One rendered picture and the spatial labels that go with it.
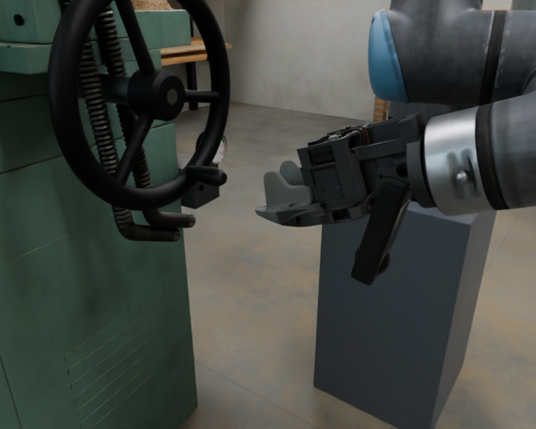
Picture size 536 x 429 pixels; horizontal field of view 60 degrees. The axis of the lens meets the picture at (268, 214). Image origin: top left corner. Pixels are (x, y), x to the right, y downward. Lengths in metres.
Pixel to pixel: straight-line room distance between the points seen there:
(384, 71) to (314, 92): 3.80
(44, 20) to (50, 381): 0.54
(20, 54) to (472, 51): 0.46
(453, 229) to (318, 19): 3.44
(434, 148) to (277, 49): 4.07
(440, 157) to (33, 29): 0.45
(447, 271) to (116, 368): 0.65
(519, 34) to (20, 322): 0.71
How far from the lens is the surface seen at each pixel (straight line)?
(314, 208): 0.47
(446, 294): 0.99
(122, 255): 0.86
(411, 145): 0.43
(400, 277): 1.00
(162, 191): 0.62
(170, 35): 0.88
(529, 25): 0.50
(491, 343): 1.57
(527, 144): 0.39
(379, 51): 0.49
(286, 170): 0.54
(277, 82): 4.48
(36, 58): 0.60
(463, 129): 0.41
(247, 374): 1.33
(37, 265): 0.76
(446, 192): 0.41
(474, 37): 0.49
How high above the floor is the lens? 0.91
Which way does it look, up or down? 24 degrees down
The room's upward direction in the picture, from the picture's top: straight up
